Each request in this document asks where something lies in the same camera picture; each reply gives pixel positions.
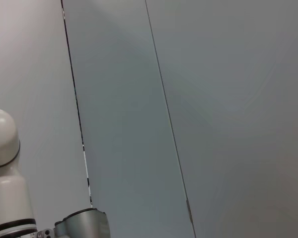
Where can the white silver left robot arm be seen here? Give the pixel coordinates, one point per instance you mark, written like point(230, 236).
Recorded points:
point(7, 178)

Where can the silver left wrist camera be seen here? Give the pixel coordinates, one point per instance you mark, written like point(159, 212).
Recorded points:
point(84, 223)

